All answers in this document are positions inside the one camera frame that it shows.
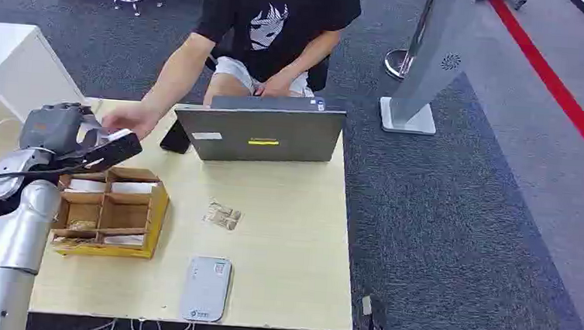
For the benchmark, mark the person's right hand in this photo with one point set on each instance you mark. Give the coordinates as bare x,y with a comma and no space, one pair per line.
130,117

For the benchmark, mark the person's left hand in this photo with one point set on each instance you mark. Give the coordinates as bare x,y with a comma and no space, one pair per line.
277,86

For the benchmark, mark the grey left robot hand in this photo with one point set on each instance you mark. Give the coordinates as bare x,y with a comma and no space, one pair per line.
53,126

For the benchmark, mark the white card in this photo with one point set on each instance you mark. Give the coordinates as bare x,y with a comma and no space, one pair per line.
123,240
119,135
133,188
86,186

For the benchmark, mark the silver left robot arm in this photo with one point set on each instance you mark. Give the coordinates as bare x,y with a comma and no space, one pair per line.
9,236

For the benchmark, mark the grey laptop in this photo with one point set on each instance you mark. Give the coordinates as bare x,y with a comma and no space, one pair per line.
263,131

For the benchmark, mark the black box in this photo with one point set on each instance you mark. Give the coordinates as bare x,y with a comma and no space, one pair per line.
175,139

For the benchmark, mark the person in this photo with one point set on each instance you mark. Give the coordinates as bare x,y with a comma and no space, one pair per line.
276,24

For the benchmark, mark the white cabinet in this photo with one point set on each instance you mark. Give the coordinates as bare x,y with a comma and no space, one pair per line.
21,68

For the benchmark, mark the wooden card box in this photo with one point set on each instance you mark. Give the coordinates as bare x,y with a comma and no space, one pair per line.
124,216

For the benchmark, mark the silver kiosk stand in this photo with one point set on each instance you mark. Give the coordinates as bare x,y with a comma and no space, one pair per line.
428,55

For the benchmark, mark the flat grey card reader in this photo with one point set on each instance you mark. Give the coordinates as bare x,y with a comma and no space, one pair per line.
206,289

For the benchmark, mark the red floor strip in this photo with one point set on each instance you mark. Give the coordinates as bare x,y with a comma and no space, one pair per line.
559,92

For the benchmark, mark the chrome stanchion post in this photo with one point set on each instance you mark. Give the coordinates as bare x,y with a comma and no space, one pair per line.
397,64

